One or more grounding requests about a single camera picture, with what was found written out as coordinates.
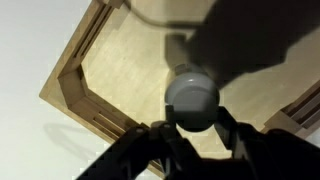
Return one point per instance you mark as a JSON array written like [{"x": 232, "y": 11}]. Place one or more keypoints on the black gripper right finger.
[{"x": 266, "y": 156}]

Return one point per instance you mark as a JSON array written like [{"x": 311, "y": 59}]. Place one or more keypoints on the grey round knob object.
[{"x": 191, "y": 96}]

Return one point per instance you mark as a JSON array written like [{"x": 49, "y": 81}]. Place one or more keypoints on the wooden slatted tray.
[{"x": 133, "y": 66}]

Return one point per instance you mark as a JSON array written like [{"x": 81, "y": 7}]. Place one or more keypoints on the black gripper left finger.
[{"x": 150, "y": 153}]

